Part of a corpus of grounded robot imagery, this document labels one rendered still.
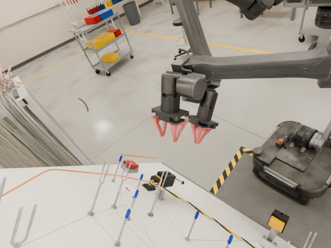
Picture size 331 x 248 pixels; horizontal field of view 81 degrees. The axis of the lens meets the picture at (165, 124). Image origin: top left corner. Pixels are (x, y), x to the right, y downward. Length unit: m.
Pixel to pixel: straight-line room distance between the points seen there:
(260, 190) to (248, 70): 1.53
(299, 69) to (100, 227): 0.59
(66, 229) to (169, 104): 0.38
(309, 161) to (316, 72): 1.37
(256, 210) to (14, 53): 8.12
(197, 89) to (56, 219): 0.44
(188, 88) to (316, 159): 1.56
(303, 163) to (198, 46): 1.36
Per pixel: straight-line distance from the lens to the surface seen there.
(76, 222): 0.54
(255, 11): 1.06
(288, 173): 1.80
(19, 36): 8.44
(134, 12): 7.43
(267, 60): 0.55
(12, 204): 0.58
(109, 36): 4.53
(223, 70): 0.56
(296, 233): 1.87
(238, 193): 1.93
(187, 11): 0.82
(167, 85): 0.54
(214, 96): 0.72
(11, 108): 0.98
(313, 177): 1.83
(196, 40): 0.77
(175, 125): 0.55
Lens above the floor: 1.74
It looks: 41 degrees down
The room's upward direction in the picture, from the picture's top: 20 degrees counter-clockwise
